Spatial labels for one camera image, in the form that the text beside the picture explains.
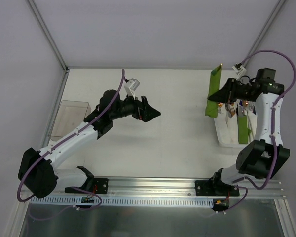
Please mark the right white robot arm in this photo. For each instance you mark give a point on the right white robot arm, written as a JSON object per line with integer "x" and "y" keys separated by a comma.
{"x": 265, "y": 155}

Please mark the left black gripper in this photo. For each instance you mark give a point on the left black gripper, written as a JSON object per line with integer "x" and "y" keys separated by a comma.
{"x": 141, "y": 108}

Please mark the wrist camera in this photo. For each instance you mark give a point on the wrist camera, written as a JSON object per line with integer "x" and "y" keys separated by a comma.
{"x": 130, "y": 87}
{"x": 239, "y": 70}

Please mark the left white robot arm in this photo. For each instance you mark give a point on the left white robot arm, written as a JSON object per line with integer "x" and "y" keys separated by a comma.
{"x": 39, "y": 170}

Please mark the clear plastic utensil box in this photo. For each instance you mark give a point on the clear plastic utensil box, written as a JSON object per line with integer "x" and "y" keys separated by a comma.
{"x": 69, "y": 116}

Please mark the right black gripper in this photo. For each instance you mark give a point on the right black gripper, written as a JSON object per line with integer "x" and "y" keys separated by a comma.
{"x": 233, "y": 90}

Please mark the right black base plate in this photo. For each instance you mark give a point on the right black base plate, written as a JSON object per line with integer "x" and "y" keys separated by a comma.
{"x": 202, "y": 187}

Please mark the white slotted cable duct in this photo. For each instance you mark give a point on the white slotted cable duct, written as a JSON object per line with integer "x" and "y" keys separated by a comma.
{"x": 125, "y": 201}

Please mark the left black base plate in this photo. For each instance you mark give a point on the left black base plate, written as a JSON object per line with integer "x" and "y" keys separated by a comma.
{"x": 101, "y": 185}

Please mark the white plastic basket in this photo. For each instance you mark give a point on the white plastic basket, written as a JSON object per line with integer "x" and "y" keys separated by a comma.
{"x": 228, "y": 134}

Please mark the green rolled napkin in basket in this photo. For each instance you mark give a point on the green rolled napkin in basket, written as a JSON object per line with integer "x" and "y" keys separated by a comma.
{"x": 244, "y": 132}

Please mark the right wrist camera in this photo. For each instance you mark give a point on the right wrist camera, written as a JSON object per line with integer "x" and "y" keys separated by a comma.
{"x": 239, "y": 70}

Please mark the copper spoon left in basket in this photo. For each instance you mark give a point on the copper spoon left in basket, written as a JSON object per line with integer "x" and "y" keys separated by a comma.
{"x": 220, "y": 107}

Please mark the white rolled napkin middle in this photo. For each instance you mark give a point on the white rolled napkin middle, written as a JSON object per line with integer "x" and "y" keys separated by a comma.
{"x": 230, "y": 111}

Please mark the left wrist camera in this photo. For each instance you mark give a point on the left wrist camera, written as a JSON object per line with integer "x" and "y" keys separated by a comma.
{"x": 130, "y": 87}

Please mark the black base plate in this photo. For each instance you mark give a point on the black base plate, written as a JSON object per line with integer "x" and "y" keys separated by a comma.
{"x": 202, "y": 187}
{"x": 101, "y": 185}

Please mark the green paper napkin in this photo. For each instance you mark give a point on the green paper napkin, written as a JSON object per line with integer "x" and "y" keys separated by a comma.
{"x": 211, "y": 109}

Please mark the copper spoon in basket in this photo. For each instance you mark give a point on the copper spoon in basket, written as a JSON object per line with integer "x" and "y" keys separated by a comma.
{"x": 244, "y": 103}
{"x": 220, "y": 107}

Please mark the aluminium rail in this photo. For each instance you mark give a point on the aluminium rail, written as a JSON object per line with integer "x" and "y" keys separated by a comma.
{"x": 183, "y": 187}

